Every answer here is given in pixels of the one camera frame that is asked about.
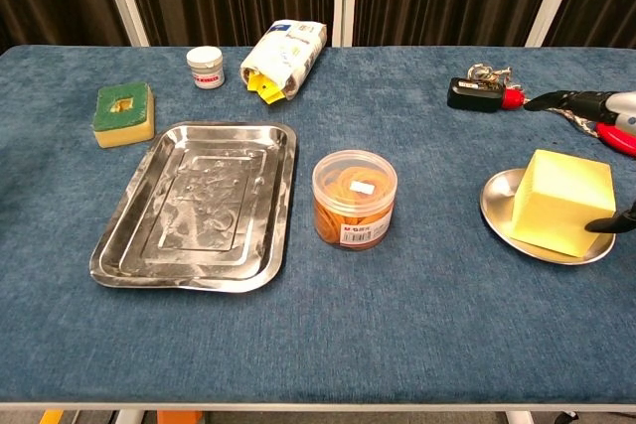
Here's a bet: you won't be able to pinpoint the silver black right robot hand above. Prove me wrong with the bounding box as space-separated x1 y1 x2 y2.
524 89 636 235

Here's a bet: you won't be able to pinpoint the yellow sponge cube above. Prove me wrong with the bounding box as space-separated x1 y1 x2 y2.
511 148 617 259

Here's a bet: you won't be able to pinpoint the clear jar of rubber bands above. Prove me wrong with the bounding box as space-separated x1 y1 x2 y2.
311 149 399 250

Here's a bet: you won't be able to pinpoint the red disc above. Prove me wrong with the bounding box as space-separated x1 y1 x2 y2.
594 123 636 158

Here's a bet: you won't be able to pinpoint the metal key rings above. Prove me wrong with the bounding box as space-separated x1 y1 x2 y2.
466 63 513 85

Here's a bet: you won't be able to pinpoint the black car key fob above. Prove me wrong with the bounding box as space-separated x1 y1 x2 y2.
446 76 507 113

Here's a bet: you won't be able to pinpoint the round steel plate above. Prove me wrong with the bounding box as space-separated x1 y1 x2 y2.
479 168 617 266

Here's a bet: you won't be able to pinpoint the blue table cloth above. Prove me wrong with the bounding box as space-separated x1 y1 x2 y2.
0 44 636 405

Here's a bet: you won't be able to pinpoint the white paper package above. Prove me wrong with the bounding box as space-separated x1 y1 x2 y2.
239 19 328 106

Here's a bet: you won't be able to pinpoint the small white lidded jar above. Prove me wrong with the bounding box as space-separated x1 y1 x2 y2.
186 46 226 90

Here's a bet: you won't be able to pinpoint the rectangular steel tray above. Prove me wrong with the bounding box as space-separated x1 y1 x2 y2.
88 120 298 294

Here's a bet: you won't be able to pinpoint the green yellow scrub sponge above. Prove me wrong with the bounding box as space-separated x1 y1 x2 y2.
91 81 156 149

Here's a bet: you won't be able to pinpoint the orange object under table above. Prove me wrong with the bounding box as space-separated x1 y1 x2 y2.
157 411 204 424

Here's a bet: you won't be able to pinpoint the braided white cord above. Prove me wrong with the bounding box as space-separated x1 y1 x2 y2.
519 95 607 140

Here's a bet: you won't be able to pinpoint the small red keychain piece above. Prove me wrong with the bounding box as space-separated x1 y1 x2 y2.
501 87 528 110

